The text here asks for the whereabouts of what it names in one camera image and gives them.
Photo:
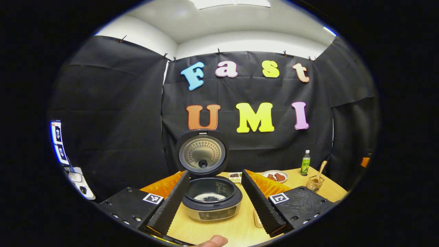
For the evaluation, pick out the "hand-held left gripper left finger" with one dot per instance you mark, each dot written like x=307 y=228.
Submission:
x=173 y=202

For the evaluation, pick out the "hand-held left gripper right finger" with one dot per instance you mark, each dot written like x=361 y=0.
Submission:
x=259 y=202

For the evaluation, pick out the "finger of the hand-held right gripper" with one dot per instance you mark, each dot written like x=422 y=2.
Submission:
x=365 y=162

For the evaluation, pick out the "white rice with dark beans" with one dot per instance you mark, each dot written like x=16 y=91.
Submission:
x=209 y=197

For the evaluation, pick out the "wooden spoon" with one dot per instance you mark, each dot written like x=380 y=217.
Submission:
x=322 y=168

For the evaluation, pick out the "brown meat piece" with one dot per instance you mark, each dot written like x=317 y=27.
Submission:
x=280 y=177
x=271 y=177

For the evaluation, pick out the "white round plate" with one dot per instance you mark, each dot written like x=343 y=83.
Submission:
x=274 y=172

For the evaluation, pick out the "white divided bean dish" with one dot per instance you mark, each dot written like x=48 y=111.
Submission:
x=235 y=176

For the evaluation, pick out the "black backdrop cloth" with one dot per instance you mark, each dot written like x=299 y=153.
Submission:
x=274 y=147

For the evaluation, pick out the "green drink bottle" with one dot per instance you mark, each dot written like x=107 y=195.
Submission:
x=305 y=164

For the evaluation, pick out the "white power strip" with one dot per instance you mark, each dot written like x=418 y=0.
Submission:
x=80 y=185

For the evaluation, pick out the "small ceiling light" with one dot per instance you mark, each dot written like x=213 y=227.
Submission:
x=330 y=31

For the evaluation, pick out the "large ceiling light panel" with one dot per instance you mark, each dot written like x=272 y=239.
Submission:
x=233 y=3

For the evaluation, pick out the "blue bordered wall poster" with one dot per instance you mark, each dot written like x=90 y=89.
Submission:
x=58 y=140

